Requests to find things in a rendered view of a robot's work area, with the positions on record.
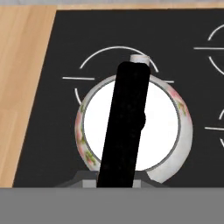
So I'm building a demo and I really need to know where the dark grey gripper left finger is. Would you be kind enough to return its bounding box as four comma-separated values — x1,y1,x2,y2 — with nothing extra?
55,171,100,188

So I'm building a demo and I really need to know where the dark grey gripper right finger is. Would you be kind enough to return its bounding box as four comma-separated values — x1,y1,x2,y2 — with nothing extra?
132,171,170,188

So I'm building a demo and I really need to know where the white floral kettle black handle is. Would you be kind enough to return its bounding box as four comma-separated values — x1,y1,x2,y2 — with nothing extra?
74,53,194,188

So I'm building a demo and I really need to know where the black glass hob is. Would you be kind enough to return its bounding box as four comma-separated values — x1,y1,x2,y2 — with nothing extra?
12,8,224,188

